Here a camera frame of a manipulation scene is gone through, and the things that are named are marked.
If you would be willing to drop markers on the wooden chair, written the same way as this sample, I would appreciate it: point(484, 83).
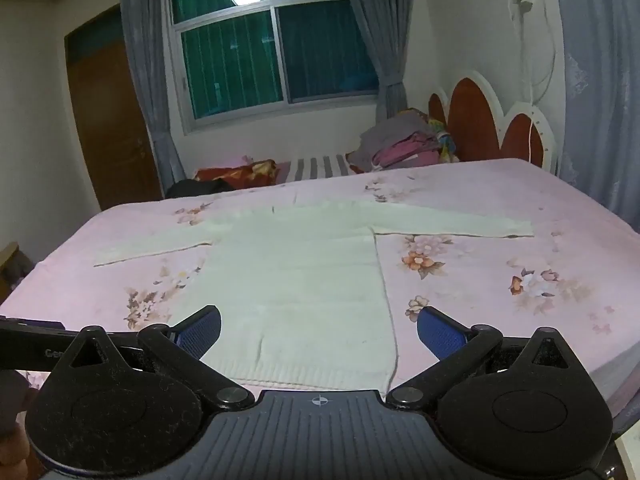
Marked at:
point(12, 265)

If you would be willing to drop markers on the brown wooden door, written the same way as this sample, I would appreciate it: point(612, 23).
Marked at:
point(110, 125)

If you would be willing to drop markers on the white framed window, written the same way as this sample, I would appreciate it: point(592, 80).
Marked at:
point(275, 45)

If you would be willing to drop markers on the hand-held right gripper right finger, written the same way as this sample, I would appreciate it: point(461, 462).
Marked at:
point(440, 334)

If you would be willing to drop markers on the pile of folded clothes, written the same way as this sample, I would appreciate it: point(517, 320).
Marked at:
point(390, 132)

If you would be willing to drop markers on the grey white striped cloth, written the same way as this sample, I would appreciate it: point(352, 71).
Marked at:
point(320, 166)

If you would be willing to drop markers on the red floral blanket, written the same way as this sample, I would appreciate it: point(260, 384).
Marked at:
point(235, 172)

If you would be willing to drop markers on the colourful patterned cloth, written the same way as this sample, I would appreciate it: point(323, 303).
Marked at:
point(445, 142)

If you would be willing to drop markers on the pink floral bedsheet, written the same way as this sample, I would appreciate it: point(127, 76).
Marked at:
point(500, 200)

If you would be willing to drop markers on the white knit sweater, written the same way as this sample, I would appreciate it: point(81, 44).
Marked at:
point(300, 280)

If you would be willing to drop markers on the person's left hand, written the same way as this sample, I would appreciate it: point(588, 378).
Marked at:
point(12, 450)

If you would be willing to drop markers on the pale blue patterned drape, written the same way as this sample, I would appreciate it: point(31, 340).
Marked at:
point(600, 85)

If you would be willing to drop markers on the brown wavy headboard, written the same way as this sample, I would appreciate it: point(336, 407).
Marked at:
point(472, 115)

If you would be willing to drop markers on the white wall charger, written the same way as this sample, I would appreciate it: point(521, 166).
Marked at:
point(520, 2)

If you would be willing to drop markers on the pink garment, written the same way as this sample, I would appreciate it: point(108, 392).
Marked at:
point(407, 150)

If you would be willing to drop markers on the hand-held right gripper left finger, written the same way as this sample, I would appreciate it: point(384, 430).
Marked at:
point(200, 329)

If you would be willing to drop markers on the black cloth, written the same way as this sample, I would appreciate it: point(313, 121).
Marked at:
point(197, 187)

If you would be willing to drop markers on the grey blue curtain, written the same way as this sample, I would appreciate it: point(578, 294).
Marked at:
point(150, 85)
point(385, 35)

